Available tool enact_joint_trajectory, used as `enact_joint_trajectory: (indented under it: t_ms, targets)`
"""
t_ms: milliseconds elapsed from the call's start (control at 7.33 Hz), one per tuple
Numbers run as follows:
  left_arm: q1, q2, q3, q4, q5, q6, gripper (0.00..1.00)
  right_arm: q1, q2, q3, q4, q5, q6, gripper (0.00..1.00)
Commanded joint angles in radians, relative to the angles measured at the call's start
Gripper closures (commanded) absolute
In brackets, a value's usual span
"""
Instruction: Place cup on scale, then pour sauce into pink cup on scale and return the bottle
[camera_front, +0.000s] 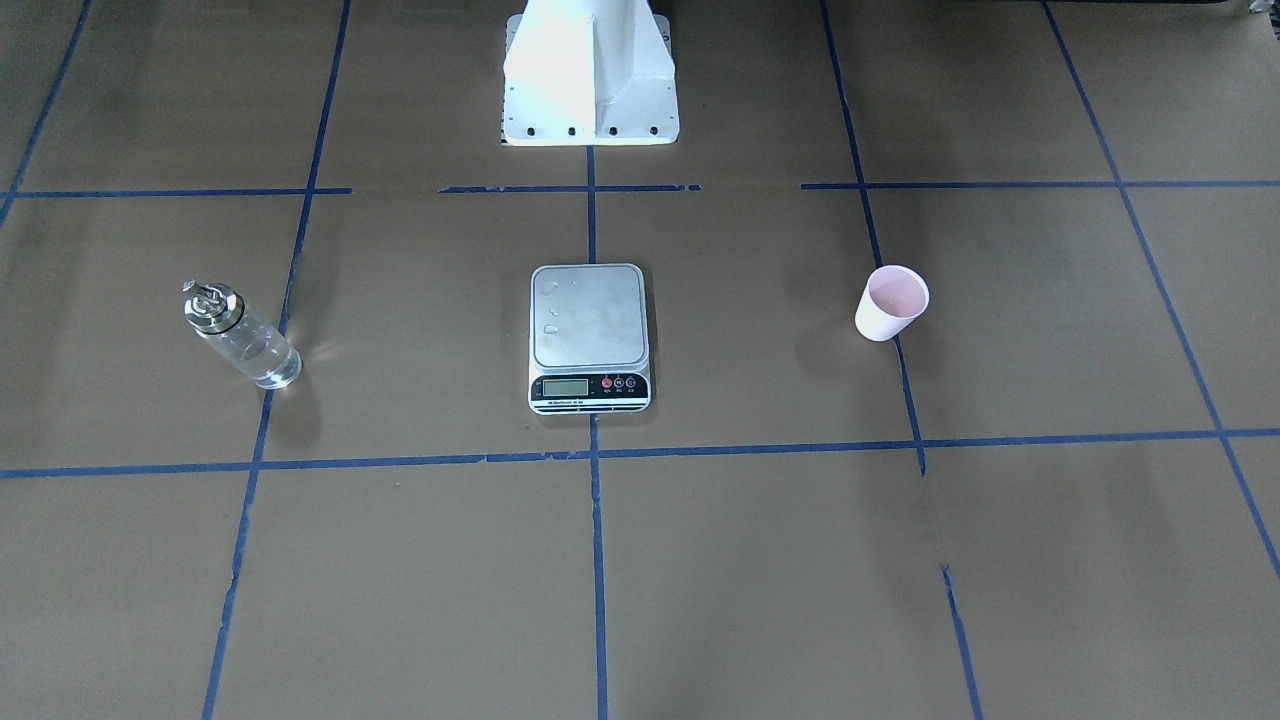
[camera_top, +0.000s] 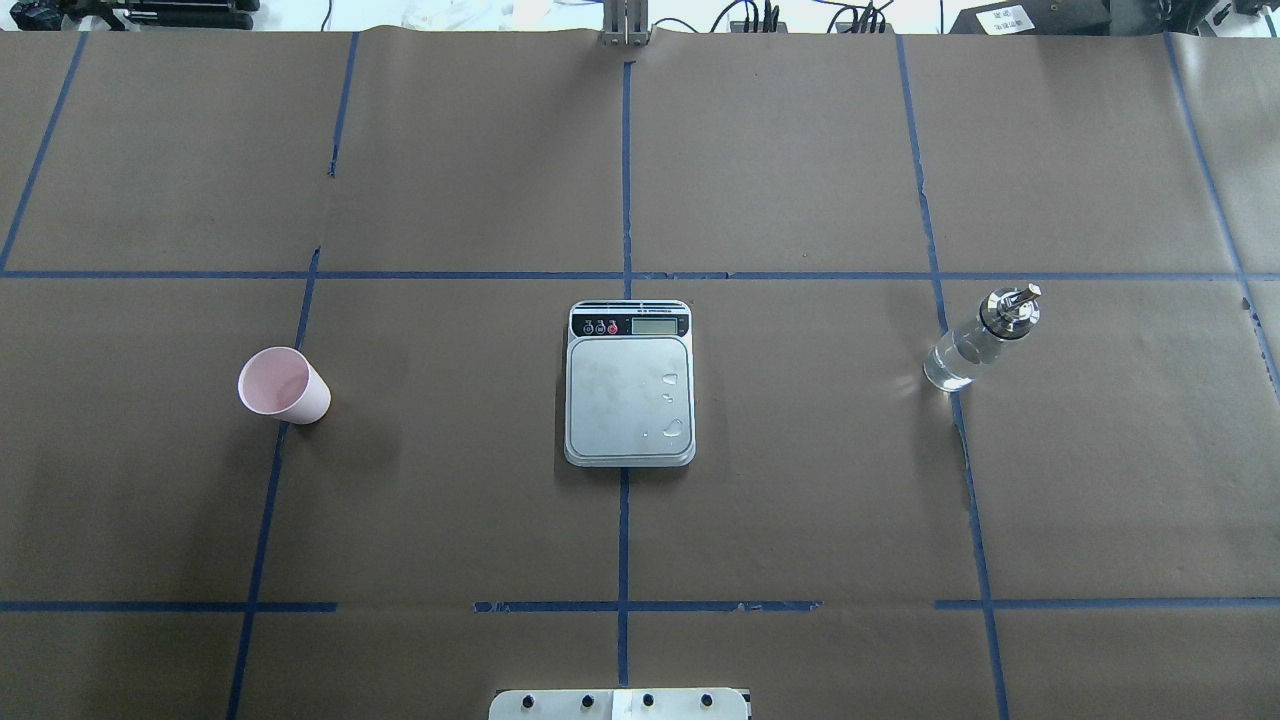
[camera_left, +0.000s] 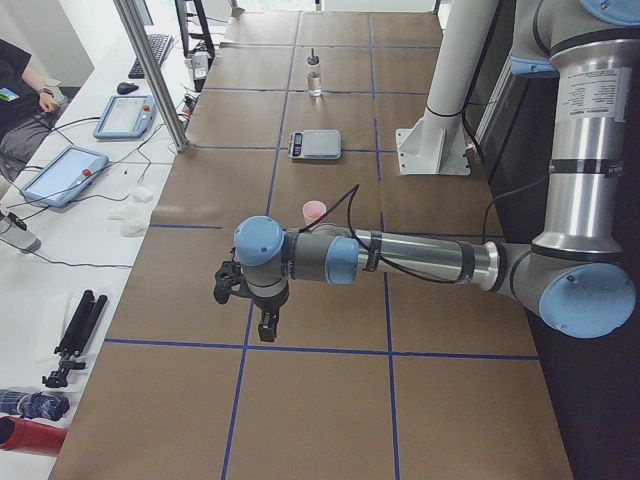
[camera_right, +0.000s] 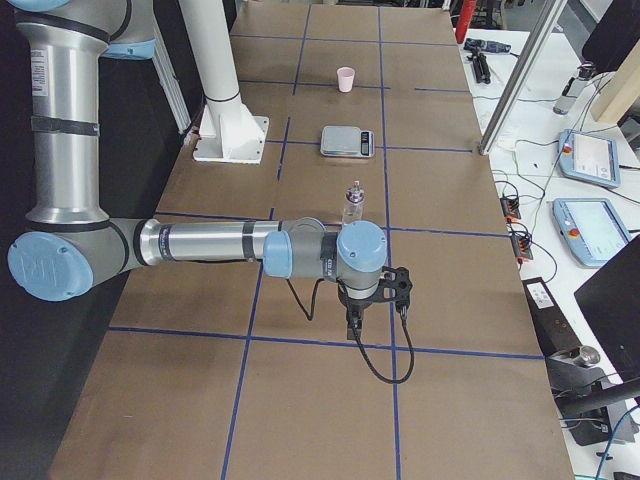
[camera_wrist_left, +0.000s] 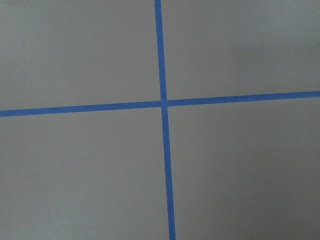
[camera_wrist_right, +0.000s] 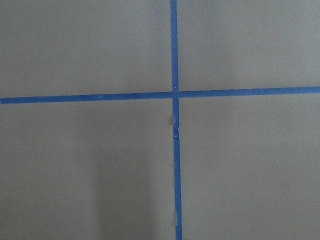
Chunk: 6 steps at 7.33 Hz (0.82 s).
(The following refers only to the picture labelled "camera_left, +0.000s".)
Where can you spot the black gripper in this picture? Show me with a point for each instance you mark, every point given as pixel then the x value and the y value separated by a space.
pixel 269 303

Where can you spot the pink plastic cup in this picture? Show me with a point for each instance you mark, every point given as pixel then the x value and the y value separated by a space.
pixel 313 211

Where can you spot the clear glass sauce bottle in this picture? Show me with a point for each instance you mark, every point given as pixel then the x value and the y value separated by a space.
pixel 313 74

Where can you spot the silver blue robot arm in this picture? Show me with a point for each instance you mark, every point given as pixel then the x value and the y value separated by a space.
pixel 570 274

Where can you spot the grey digital kitchen scale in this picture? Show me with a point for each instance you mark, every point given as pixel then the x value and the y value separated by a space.
pixel 323 144

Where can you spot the crumpled white tissue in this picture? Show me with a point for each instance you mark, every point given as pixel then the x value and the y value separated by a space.
pixel 134 216

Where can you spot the black folded tripod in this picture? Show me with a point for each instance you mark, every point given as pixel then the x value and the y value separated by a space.
pixel 75 339

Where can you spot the far blue teach pendant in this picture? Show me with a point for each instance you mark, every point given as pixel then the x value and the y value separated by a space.
pixel 125 117

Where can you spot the blue teach pendant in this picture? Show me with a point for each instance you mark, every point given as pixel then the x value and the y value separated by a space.
pixel 125 117
pixel 65 177

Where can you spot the near blue teach pendant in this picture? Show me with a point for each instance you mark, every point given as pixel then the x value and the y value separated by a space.
pixel 65 177

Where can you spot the grey metal water bottle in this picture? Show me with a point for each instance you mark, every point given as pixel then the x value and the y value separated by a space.
pixel 15 232

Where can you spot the red cylindrical container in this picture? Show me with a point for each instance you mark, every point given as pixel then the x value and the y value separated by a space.
pixel 26 436

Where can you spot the black computer mouse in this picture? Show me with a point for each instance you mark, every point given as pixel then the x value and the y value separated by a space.
pixel 125 88

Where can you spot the black computer keyboard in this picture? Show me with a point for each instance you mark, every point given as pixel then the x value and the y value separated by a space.
pixel 159 45

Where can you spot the seated person in black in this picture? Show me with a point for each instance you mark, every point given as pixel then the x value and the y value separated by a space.
pixel 29 110

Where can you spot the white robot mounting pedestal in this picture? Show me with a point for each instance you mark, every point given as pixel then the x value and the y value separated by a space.
pixel 435 145

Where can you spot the aluminium frame post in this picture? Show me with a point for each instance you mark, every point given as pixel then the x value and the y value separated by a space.
pixel 135 30

